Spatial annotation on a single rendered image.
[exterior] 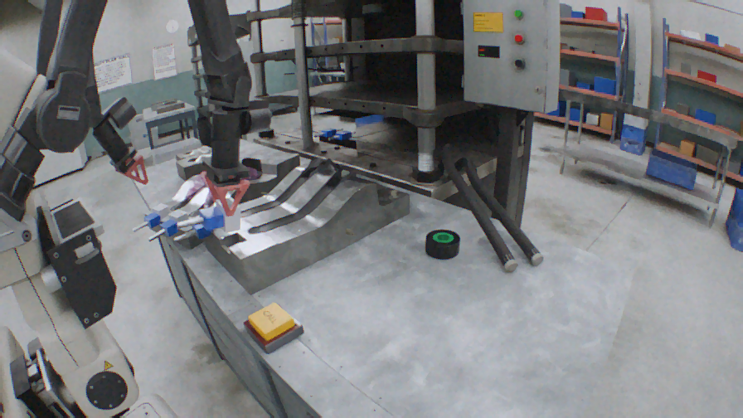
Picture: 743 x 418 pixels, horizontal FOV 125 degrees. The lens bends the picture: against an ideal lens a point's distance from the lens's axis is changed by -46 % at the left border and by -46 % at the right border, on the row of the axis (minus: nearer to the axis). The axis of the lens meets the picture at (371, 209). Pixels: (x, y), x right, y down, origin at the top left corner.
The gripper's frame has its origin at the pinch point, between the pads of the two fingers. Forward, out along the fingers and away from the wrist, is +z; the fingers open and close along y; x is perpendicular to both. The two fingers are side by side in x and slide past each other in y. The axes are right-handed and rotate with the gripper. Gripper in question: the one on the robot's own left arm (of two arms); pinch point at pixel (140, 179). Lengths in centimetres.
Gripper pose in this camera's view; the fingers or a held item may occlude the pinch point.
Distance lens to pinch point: 101.5
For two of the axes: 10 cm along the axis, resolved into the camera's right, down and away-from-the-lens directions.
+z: 2.8, 6.4, 7.2
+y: -8.4, -2.0, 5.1
